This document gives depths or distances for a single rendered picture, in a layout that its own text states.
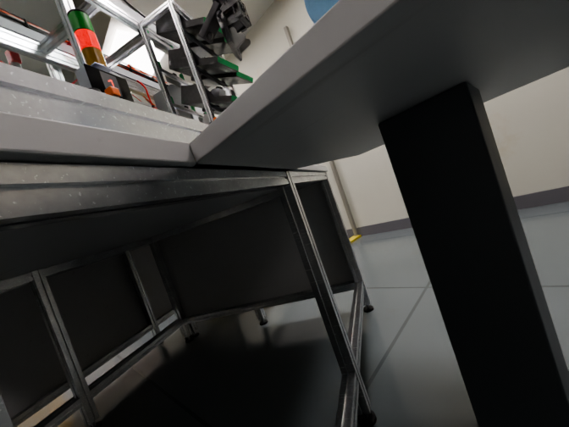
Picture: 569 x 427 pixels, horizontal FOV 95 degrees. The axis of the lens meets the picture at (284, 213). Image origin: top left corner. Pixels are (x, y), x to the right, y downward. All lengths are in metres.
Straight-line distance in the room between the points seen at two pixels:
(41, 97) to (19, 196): 0.18
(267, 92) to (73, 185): 0.19
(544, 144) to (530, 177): 0.28
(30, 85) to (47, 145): 0.14
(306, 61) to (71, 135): 0.20
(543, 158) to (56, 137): 3.04
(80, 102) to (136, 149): 0.13
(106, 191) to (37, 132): 0.06
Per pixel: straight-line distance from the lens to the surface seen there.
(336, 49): 0.23
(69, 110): 0.41
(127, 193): 0.31
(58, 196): 0.27
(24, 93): 0.40
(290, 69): 0.26
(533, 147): 3.05
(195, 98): 1.28
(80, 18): 1.03
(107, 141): 0.30
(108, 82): 0.93
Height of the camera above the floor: 0.74
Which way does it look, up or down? 2 degrees down
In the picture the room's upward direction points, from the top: 19 degrees counter-clockwise
